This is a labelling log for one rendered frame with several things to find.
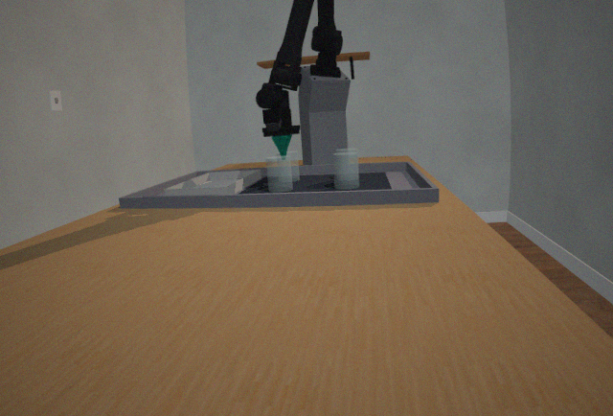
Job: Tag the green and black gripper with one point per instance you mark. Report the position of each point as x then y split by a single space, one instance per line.
281 143

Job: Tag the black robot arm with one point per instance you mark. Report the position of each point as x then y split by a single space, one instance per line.
270 97

